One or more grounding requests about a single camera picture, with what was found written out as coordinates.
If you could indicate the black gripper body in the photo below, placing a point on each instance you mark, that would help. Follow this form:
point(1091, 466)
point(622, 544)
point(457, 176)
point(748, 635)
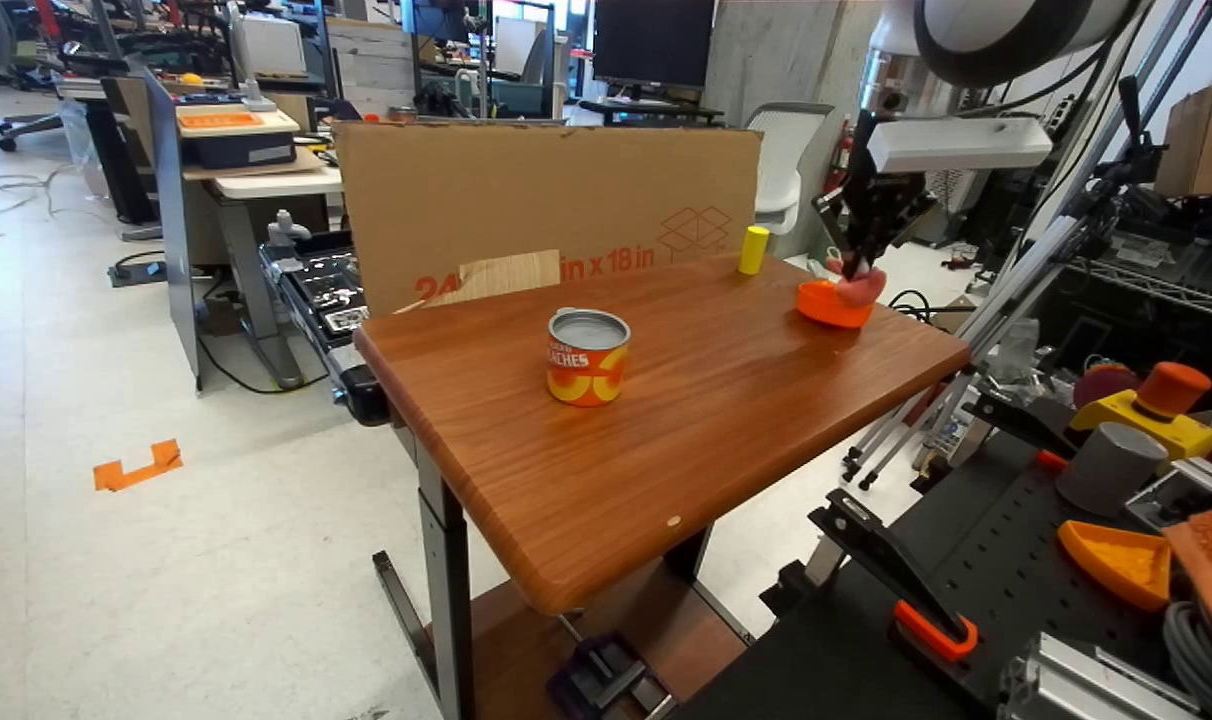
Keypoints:
point(868, 210)

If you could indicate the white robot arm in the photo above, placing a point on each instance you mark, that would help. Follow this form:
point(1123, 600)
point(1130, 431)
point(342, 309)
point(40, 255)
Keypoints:
point(968, 47)

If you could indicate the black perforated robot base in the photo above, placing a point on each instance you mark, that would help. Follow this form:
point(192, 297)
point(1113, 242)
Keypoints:
point(986, 543)

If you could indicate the orange toy pan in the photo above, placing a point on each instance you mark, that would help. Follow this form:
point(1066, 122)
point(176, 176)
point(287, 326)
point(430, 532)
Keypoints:
point(838, 301)

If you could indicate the yellow cylinder block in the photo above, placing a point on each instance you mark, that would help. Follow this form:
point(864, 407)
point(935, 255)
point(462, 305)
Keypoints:
point(754, 248)

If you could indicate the black computer monitor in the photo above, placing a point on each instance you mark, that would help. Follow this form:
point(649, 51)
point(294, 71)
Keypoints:
point(653, 42)

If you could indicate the yellow red tin can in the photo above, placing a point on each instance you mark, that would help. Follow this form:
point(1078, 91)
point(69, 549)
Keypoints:
point(584, 361)

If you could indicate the black orange clamp left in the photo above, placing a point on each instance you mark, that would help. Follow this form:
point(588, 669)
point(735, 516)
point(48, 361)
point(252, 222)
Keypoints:
point(850, 528)

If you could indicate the yellow emergency stop box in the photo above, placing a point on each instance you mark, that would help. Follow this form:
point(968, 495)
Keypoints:
point(1157, 407)

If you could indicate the brown cardboard sheet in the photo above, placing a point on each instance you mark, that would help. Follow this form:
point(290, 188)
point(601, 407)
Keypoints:
point(439, 195)

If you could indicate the orange wedge piece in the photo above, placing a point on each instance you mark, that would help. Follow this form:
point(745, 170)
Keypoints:
point(1130, 565)

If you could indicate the grey office desk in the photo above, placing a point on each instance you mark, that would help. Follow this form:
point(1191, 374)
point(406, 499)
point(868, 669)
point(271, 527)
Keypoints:
point(223, 176)

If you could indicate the orange floor tape marker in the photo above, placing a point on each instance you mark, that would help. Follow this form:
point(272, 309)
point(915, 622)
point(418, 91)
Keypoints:
point(118, 473)

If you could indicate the aluminium extrusion rail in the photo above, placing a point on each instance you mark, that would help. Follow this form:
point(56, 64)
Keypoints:
point(1063, 680)

